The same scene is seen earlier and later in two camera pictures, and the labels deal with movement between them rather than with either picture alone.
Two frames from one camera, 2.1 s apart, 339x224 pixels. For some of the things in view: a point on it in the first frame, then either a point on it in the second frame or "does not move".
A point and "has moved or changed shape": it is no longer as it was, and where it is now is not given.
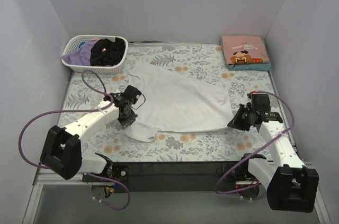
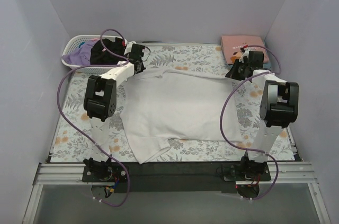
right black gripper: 239,120 → 234,73
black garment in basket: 104,52 does not move
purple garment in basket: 81,56 does not move
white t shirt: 176,101 has moved or changed shape
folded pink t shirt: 243,49 does not move
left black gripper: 127,119 → 139,65
